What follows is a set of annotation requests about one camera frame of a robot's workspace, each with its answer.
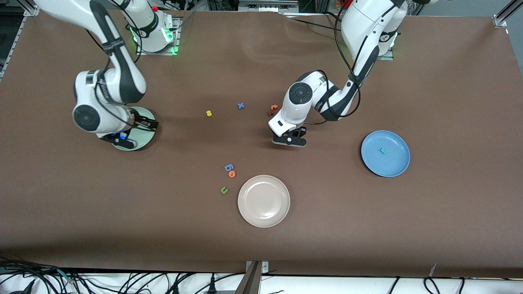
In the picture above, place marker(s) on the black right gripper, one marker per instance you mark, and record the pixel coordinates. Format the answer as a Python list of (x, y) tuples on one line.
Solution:
[(141, 121)]

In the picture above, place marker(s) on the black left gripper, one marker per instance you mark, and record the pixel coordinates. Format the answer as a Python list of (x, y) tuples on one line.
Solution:
[(302, 133)]

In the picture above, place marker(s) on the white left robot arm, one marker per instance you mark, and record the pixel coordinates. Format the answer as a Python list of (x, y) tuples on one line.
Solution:
[(367, 24)]

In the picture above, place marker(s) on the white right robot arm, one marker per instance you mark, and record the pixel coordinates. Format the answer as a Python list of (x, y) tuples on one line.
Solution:
[(106, 118)]

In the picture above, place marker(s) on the green plate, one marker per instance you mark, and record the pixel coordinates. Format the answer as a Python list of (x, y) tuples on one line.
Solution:
[(144, 141)]

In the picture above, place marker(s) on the beige plate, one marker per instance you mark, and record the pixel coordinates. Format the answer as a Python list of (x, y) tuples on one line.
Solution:
[(263, 201)]

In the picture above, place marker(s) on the blue letter g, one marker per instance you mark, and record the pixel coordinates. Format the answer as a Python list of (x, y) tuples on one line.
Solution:
[(229, 168)]

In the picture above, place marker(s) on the blue plate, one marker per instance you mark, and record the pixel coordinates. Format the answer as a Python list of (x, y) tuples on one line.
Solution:
[(392, 163)]

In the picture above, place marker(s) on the brown table cover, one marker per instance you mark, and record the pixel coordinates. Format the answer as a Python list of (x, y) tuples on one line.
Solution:
[(327, 237)]

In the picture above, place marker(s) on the grey power strip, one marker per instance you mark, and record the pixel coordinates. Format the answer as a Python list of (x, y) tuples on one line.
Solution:
[(267, 6)]

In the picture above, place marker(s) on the black power plug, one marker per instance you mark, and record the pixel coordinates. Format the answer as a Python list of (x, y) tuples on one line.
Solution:
[(211, 286)]

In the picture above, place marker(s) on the white paper scrap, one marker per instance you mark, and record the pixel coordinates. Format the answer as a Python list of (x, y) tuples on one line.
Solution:
[(433, 268)]

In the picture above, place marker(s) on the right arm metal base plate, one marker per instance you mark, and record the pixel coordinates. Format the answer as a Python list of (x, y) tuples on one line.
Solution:
[(157, 53)]

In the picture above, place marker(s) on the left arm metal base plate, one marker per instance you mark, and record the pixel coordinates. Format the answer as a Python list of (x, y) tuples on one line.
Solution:
[(388, 57)]

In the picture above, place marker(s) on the silver clamp bracket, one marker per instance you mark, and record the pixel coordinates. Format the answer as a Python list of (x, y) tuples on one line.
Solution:
[(264, 267)]

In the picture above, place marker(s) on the grey mount post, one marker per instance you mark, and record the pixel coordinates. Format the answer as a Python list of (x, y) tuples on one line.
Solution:
[(249, 283)]

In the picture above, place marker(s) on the aluminium frame profile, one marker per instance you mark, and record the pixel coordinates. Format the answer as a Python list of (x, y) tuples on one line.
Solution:
[(499, 21), (28, 11)]

